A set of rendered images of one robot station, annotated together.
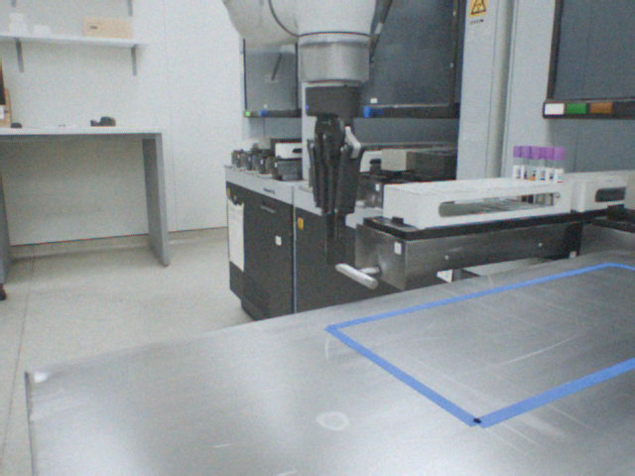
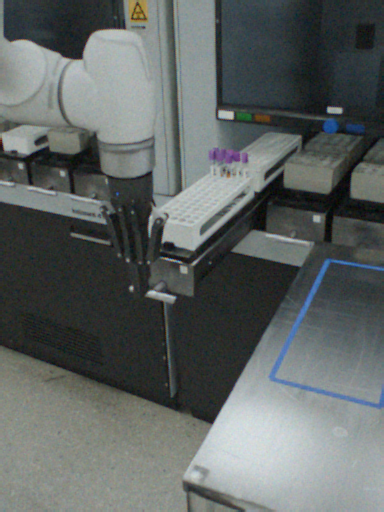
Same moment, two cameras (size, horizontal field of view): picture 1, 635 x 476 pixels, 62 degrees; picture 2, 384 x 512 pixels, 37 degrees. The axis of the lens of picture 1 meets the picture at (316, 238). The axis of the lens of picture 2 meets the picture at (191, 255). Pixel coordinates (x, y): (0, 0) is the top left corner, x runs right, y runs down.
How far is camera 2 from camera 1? 0.53 m
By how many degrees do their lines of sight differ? 36
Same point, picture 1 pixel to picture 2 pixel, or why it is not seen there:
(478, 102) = not seen: hidden behind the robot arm
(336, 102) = (143, 189)
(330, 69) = (140, 169)
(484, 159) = (164, 144)
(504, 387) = (370, 382)
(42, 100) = not seen: outside the picture
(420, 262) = (199, 274)
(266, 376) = (288, 423)
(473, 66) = not seen: hidden behind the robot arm
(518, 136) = (193, 128)
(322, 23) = (131, 136)
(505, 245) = (233, 237)
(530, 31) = (193, 46)
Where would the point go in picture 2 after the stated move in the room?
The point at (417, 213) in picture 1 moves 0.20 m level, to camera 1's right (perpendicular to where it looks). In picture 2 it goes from (188, 240) to (268, 211)
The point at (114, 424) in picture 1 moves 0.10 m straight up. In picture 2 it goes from (273, 480) to (276, 410)
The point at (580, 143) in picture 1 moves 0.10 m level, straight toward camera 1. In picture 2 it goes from (234, 126) to (244, 138)
